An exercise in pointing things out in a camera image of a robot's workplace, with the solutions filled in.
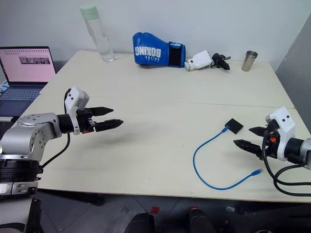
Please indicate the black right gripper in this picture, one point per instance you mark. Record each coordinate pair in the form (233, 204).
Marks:
(271, 145)

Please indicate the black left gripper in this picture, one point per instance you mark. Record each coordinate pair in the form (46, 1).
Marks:
(84, 121)

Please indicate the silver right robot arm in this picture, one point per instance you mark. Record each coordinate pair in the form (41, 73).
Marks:
(300, 149)

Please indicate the small black square box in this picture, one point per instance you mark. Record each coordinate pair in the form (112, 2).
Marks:
(234, 125)

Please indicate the steel cup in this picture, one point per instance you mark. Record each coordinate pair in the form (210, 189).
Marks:
(249, 61)

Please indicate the blue boxing glove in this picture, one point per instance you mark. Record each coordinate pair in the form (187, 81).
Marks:
(150, 51)

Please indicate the clear bottle with green cap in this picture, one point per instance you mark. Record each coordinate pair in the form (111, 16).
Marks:
(99, 36)

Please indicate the open laptop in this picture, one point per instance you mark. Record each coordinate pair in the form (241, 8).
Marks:
(24, 70)

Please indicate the spare white black gripper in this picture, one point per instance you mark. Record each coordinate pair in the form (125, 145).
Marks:
(200, 60)

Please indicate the dark rounded shape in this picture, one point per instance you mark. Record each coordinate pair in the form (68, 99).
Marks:
(201, 221)
(142, 223)

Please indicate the red floor tape piece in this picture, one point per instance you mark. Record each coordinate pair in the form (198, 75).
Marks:
(154, 210)

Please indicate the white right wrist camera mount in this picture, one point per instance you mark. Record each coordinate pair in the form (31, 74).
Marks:
(284, 131)

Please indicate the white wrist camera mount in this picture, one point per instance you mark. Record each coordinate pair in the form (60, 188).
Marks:
(75, 97)
(284, 131)

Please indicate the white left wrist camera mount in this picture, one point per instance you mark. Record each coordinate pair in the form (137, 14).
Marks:
(75, 97)

